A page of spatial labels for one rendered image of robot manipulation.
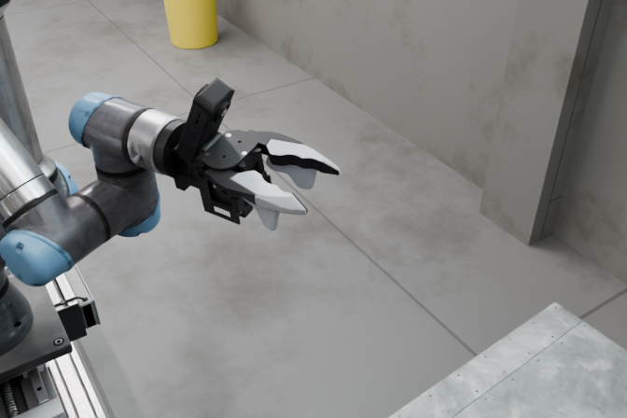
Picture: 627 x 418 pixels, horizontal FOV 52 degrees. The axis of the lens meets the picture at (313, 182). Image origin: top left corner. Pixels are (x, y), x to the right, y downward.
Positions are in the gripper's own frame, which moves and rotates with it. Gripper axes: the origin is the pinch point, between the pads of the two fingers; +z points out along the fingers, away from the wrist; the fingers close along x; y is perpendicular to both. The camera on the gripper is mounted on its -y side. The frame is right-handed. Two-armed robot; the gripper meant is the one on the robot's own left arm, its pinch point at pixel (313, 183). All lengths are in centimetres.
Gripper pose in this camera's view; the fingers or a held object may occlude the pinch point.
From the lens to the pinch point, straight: 68.7
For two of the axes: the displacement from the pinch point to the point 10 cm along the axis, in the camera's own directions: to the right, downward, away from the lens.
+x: -5.1, 5.9, -6.2
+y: 0.7, 7.5, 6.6
